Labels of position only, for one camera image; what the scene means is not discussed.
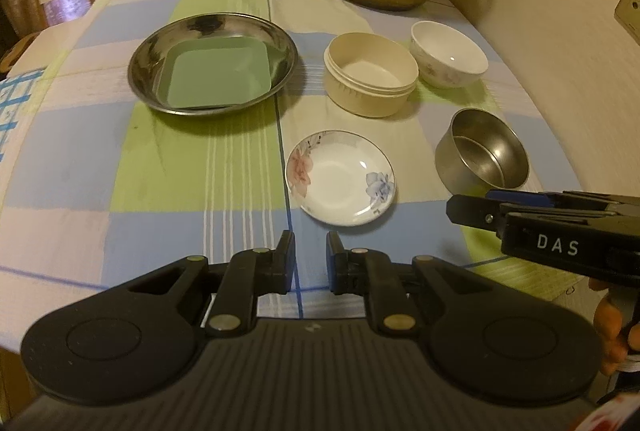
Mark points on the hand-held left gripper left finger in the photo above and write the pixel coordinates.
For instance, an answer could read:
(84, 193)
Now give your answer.
(289, 263)

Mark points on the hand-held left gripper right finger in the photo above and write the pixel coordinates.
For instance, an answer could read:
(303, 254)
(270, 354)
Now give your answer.
(331, 258)

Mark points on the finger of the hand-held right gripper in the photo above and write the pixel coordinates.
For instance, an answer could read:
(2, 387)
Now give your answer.
(520, 197)
(470, 211)

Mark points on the stainless steel bowl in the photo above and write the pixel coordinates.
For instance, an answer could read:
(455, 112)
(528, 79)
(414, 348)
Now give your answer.
(480, 151)

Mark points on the small white floral plate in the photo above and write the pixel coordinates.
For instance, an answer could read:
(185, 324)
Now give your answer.
(340, 181)

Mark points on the cream plastic bowl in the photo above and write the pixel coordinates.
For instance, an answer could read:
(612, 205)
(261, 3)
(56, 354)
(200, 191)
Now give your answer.
(365, 103)

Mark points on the white floral ceramic bowl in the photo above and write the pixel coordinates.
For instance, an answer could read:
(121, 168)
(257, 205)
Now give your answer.
(450, 58)

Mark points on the green square plate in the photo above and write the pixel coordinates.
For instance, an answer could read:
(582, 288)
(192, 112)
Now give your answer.
(215, 71)

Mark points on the round stainless steel plate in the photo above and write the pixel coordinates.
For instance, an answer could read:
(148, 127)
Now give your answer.
(147, 61)

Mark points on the person's right hand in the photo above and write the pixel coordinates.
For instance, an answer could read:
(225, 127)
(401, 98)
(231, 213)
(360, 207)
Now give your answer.
(607, 331)

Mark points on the checked pastel tablecloth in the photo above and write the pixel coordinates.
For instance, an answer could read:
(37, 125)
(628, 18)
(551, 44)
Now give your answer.
(200, 171)

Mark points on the blue grid cloth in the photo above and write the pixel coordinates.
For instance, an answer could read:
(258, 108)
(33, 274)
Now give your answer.
(17, 103)

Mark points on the beige wall socket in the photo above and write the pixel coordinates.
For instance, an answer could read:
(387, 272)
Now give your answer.
(631, 11)

